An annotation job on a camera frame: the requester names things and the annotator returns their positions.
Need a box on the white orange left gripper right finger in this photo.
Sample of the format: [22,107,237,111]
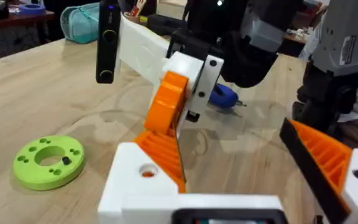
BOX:
[279,118,358,224]

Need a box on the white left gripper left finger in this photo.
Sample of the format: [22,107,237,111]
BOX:
[97,142,180,224]

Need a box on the orange ribbed wedge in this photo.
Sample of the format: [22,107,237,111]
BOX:
[134,129,188,194]

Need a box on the blue electric screwdriver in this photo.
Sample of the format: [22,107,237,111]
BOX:
[208,83,247,118]

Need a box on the green disc with holes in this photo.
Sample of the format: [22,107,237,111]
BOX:
[12,134,86,192]

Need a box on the teal soft zip bag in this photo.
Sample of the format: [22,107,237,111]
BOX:
[60,2,101,45]

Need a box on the blue tape roll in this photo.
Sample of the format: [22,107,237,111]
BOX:
[18,3,47,16]

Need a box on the brown side table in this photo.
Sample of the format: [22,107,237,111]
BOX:
[0,11,56,35]

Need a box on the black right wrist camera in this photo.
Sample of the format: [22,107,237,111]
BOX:
[95,0,122,85]

